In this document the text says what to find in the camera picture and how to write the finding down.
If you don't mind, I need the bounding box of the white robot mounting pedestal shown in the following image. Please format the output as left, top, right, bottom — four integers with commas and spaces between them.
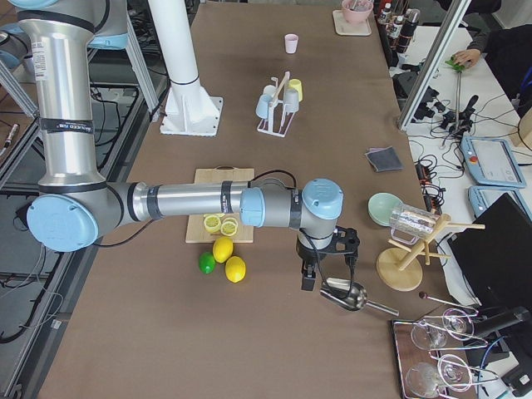
149, 0, 223, 137

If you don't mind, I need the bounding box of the grey plastic cup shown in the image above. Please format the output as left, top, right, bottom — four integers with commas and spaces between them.
283, 88, 299, 113

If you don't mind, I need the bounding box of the glass mug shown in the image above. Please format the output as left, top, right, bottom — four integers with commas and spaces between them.
389, 203, 439, 245

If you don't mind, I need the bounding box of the metal scoop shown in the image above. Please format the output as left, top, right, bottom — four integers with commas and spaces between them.
320, 278, 399, 317

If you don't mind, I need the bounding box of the lemon slice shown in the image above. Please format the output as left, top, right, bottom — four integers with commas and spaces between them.
203, 214, 222, 234
219, 218, 239, 237

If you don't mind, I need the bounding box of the aluminium frame post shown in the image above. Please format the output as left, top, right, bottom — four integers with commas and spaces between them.
397, 0, 471, 132

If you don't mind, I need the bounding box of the green ceramic bowl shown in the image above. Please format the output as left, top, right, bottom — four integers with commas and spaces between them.
367, 192, 402, 227

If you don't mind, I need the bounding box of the light blue plastic cup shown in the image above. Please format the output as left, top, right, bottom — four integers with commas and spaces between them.
255, 93, 273, 119

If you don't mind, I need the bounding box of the wooden cutting board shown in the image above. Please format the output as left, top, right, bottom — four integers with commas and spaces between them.
185, 167, 255, 244

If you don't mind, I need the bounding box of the yellow plastic cup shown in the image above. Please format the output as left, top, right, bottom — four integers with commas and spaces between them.
288, 78, 303, 102

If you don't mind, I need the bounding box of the wine glass rack tray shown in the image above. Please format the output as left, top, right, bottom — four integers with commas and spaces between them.
392, 308, 498, 398

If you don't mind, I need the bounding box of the blue teach pendant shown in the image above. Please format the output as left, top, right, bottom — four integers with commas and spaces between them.
467, 185, 530, 217
461, 135, 527, 188

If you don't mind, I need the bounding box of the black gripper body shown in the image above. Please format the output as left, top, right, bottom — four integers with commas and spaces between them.
296, 226, 359, 270

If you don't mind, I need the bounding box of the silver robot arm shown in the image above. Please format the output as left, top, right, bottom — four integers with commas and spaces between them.
15, 1, 359, 291

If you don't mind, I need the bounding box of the beige tray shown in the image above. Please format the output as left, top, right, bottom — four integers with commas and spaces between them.
332, 10, 372, 37

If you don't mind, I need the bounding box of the person's hand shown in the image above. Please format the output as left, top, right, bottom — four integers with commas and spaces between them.
452, 49, 481, 68

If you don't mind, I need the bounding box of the pink plastic cup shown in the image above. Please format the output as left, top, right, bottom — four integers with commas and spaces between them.
284, 33, 298, 54

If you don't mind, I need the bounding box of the pink bowl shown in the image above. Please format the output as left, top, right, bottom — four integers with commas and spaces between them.
341, 0, 373, 24

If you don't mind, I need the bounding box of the wooden mug tree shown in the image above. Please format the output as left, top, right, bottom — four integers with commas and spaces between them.
376, 214, 485, 292

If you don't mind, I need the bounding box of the white wire cup holder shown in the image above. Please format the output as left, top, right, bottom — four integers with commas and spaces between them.
257, 71, 297, 137

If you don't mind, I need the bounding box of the white plastic cup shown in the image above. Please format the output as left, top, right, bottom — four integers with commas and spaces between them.
263, 85, 277, 96

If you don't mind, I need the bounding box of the whole yellow lemon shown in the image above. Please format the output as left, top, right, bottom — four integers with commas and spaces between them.
212, 236, 234, 264
224, 256, 247, 283

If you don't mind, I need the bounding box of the grey folded cloth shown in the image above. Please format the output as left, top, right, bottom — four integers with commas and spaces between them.
365, 146, 403, 172

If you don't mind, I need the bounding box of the black laptop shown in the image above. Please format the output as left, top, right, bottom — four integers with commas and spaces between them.
448, 194, 531, 309

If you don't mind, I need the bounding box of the green lime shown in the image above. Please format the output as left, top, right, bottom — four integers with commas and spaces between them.
198, 252, 217, 274

